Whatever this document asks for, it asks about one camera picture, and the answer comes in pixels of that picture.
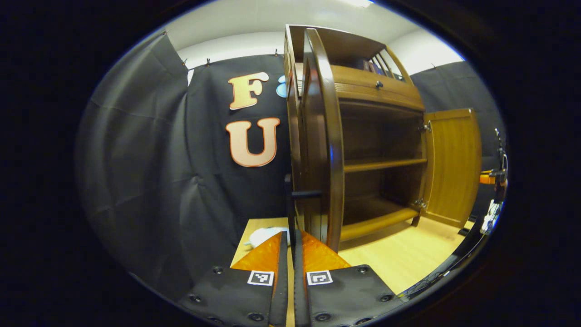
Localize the black door handle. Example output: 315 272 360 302
284 174 323 266

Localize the wooden shoe cabinet door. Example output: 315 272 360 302
420 108 483 228
300 28 345 253

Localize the wooden cabinet drawer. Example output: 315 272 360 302
331 65 426 113

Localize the white soft object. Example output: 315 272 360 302
245 226 289 248

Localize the wooden double-door shoe cabinet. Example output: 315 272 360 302
284 24 427 243

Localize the wooden inner cabinet shelf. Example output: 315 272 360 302
344 158 428 173

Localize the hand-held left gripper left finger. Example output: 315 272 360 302
178 231 289 327

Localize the small white device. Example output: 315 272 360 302
480 200 502 234

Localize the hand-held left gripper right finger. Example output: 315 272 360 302
294 229 404 327

